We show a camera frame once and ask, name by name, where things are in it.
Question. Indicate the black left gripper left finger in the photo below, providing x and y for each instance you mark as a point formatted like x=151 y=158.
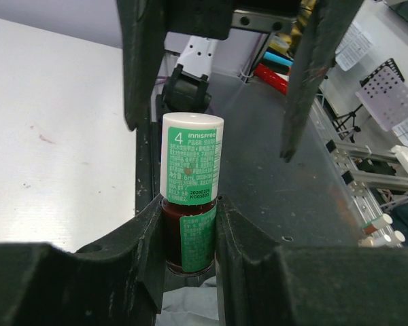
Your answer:
x=115 y=280

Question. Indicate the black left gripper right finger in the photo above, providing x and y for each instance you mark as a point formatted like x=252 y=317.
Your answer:
x=261 y=282

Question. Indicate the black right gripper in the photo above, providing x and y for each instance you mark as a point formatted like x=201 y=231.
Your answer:
x=144 y=25

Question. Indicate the nail polish bottle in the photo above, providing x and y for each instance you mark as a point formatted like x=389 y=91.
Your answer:
x=189 y=237

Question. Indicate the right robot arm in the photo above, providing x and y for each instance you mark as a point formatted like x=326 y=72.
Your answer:
x=186 y=88

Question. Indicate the cluttered background workbench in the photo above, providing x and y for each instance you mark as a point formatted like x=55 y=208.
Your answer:
x=386 y=31

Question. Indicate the black mounting base plate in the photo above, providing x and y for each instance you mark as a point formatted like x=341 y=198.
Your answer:
x=302 y=202

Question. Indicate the aluminium rail front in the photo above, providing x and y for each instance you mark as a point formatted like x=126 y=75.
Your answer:
x=373 y=178

